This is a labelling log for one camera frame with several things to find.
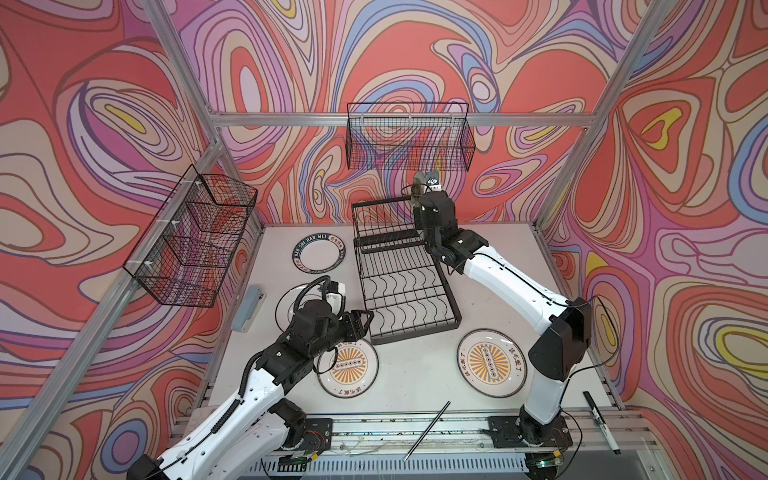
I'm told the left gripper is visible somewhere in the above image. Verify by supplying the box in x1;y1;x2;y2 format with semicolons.
306;310;375;362

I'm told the pale green flower plate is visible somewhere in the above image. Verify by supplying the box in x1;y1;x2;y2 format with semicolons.
410;171;438;197

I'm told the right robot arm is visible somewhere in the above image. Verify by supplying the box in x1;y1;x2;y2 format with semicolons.
410;186;592;446

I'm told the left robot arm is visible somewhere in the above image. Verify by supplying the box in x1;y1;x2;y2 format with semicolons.
126;294;374;479

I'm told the left orange sunburst plate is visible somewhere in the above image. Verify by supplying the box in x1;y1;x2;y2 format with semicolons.
317;340;379;399

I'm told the orange sunburst plate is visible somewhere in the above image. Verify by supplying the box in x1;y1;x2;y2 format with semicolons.
457;329;528;398
317;340;379;399

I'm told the white plate under left gripper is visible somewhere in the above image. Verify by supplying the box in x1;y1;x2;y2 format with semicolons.
274;284;307;332

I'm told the black rimmed lettered plate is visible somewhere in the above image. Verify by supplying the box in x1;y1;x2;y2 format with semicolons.
291;232;346;275

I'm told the light blue sponge block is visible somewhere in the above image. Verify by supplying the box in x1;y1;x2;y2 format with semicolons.
231;285;265;333

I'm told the metal rod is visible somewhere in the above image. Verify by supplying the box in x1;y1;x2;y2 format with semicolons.
402;400;452;462

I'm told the right orange sunburst plate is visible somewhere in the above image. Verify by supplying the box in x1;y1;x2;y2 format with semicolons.
457;329;528;398

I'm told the black marker pen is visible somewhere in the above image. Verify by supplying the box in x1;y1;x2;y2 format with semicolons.
582;391;622;455

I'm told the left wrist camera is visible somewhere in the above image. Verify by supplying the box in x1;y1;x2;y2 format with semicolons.
321;279;346;305

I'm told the black wire dish rack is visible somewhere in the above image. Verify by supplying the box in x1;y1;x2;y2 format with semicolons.
352;197;462;346

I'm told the back wall wire basket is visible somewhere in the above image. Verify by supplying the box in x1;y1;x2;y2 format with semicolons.
345;100;476;172

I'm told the wall wire basket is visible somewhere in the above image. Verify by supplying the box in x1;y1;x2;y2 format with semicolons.
345;100;476;172
123;166;258;308

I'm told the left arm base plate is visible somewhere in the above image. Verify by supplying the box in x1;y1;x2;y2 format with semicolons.
281;417;333;456

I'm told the left wall wire basket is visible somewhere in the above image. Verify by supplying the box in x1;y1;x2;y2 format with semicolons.
123;166;258;308

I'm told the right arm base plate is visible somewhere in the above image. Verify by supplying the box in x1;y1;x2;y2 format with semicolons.
482;415;574;450

